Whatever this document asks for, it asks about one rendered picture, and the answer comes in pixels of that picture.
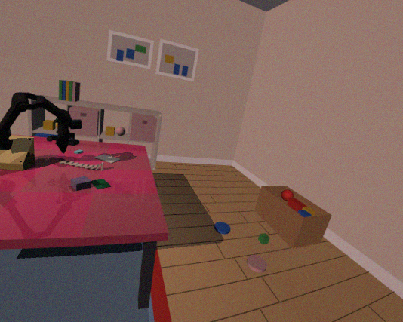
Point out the green rectangular block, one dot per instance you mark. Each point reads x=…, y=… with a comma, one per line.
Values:
x=100, y=183

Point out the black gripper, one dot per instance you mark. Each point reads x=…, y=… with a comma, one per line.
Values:
x=62, y=140

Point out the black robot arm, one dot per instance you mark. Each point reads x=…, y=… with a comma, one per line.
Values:
x=20, y=103

